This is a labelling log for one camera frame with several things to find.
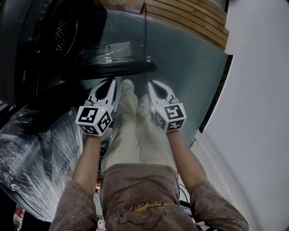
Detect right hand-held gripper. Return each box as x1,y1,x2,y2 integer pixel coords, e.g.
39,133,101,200
147,80,188,134

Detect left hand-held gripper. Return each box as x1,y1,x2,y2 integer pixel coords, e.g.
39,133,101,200
75,77,118,137

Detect dark washing machine door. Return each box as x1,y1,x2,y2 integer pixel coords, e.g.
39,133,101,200
60,41,158,80

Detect person's left forearm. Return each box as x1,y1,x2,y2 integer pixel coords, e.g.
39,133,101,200
71,134,103,193

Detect person's right forearm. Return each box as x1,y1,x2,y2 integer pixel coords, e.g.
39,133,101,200
165,130,209,193

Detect dark washing machine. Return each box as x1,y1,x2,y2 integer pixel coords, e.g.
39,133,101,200
0,0,108,107

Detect white shoe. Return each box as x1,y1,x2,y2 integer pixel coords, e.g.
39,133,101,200
120,79,136,96

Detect beige trousers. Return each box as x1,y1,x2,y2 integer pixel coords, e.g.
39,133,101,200
101,89,179,177

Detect black floor edge strip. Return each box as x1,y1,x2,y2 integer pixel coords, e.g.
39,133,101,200
199,54,233,134

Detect wooden stairs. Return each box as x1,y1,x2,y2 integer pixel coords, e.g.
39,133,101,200
139,0,230,50

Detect plastic-wrapped black appliance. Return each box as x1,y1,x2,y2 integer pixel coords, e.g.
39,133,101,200
0,105,99,223

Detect brown printed t-shirt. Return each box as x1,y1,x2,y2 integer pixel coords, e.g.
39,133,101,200
48,163,251,231

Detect red label water bottle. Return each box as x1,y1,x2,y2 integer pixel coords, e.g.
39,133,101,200
13,203,26,231

